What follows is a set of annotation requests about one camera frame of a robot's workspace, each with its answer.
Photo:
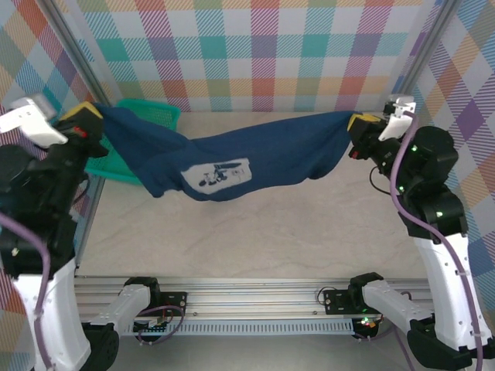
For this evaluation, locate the left small circuit board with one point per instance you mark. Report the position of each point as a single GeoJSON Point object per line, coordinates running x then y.
{"type": "Point", "coordinates": [151, 327]}

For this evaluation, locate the small circuit board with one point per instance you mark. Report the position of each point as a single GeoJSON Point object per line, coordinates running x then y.
{"type": "Point", "coordinates": [365, 326]}
{"type": "Point", "coordinates": [151, 327]}

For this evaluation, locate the aluminium corner post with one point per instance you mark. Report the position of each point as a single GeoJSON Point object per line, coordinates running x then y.
{"type": "Point", "coordinates": [77, 54]}
{"type": "Point", "coordinates": [429, 42]}

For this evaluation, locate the aluminium right corner post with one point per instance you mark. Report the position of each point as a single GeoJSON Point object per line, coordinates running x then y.
{"type": "Point", "coordinates": [429, 42]}

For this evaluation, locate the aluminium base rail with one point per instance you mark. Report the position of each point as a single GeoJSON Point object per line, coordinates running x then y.
{"type": "Point", "coordinates": [251, 297]}

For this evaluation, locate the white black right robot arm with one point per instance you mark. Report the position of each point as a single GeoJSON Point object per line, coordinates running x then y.
{"type": "Point", "coordinates": [448, 278]}

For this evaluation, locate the teal plastic basket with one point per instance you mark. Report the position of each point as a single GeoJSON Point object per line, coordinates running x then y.
{"type": "Point", "coordinates": [162, 112]}

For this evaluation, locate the right small circuit board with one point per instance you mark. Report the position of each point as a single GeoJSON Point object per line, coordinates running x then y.
{"type": "Point", "coordinates": [365, 326]}

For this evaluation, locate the navy blue t-shirt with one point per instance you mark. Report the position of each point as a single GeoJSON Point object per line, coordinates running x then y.
{"type": "Point", "coordinates": [232, 162]}

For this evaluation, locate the aluminium left corner post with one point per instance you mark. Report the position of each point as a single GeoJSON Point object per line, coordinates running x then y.
{"type": "Point", "coordinates": [77, 54]}

